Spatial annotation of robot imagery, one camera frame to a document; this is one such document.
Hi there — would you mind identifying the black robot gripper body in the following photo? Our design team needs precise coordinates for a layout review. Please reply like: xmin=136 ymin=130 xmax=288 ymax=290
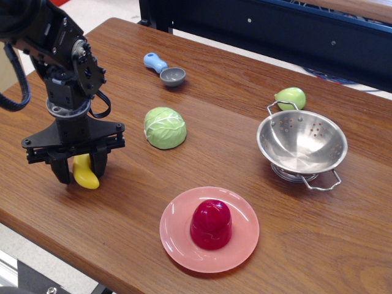
xmin=21 ymin=100 xmax=125 ymax=164

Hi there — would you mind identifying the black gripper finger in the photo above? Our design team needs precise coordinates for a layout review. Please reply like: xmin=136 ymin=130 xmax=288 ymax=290
xmin=89 ymin=146 xmax=107 ymax=178
xmin=50 ymin=158 xmax=71 ymax=184

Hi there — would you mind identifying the yellow toy banana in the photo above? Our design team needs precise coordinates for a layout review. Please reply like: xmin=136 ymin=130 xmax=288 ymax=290
xmin=72 ymin=154 xmax=100 ymax=189

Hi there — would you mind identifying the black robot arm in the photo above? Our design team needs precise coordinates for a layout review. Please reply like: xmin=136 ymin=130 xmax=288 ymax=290
xmin=1 ymin=1 xmax=125 ymax=184

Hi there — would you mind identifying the green toy cabbage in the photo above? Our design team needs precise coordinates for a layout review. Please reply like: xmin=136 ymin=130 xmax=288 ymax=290
xmin=144 ymin=107 xmax=187 ymax=150

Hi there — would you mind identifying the beige cabinet side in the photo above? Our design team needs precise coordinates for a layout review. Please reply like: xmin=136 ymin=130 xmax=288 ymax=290
xmin=0 ymin=42 xmax=18 ymax=92

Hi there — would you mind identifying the grey metal base with screw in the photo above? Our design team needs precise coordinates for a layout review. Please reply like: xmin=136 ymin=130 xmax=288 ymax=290
xmin=1 ymin=251 xmax=69 ymax=294

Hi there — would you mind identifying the pink plastic plate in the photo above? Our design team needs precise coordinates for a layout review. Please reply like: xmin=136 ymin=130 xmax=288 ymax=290
xmin=160 ymin=187 xmax=260 ymax=273

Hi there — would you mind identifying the red jelly dome toy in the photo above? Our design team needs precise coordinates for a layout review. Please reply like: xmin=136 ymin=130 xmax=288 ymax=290
xmin=189 ymin=199 xmax=232 ymax=251

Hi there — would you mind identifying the green toy pear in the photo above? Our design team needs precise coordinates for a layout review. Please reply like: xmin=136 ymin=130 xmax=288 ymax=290
xmin=274 ymin=87 xmax=306 ymax=110

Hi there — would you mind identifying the blue handled grey scoop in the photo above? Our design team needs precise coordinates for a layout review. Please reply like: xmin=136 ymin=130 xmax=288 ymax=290
xmin=143 ymin=53 xmax=186 ymax=88

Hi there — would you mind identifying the steel colander with handles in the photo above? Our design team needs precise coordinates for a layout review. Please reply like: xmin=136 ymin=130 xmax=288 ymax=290
xmin=256 ymin=100 xmax=348 ymax=192

